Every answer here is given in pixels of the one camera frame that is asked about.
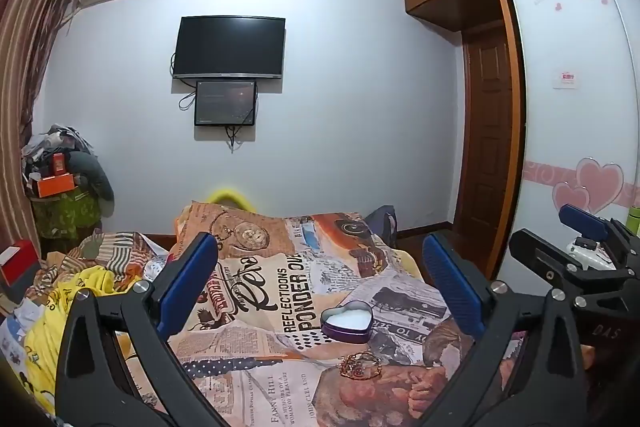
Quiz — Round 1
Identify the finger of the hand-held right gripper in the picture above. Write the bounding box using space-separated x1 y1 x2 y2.
558 204 640 258
508 229 621 295

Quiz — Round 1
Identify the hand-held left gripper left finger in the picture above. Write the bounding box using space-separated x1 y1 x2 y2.
55 232 227 427

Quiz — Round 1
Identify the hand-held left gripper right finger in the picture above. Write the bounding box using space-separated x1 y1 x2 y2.
419 233 587 427

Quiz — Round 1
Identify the purple heart-shaped tin box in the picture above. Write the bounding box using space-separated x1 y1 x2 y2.
320 300 375 343

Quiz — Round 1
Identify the braided gold bracelet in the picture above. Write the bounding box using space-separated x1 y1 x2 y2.
344 359 384 381

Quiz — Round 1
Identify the white rounded plastic object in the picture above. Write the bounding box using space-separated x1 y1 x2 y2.
565 241 617 272

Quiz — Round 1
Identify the yellow plastic object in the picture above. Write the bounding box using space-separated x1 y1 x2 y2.
206 188 253 210

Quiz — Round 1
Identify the dark blue bag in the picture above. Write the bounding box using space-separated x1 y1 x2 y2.
362 205 400 248

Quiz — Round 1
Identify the printed blanket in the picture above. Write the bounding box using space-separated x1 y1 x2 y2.
0 201 531 427

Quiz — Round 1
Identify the yellow cloth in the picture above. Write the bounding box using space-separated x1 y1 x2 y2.
20 266 143 415

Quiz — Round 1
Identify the brown wooden door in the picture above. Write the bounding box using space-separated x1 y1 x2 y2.
452 19 516 238

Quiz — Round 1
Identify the white heart-sticker sliding door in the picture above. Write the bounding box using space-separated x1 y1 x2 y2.
502 0 640 283

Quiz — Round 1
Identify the white red door label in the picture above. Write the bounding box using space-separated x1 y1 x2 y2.
552 69 582 90

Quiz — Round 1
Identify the pile of clothes and bags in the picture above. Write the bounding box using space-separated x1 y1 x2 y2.
21 124 115 240

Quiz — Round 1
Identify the orange box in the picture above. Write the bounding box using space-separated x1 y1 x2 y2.
36 174 76 198

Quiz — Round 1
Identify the red box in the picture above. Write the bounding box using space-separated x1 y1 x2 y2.
0 239 42 290

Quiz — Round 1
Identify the striped brown curtain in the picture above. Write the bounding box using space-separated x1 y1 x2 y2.
0 0 83 263

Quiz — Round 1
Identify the black monitor cable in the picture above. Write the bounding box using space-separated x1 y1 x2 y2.
177 52 261 152

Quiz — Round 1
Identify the small black wall monitor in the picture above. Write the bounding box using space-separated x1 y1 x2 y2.
194 79 258 127

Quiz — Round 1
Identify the wall-mounted black television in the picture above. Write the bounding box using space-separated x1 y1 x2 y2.
171 15 287 80

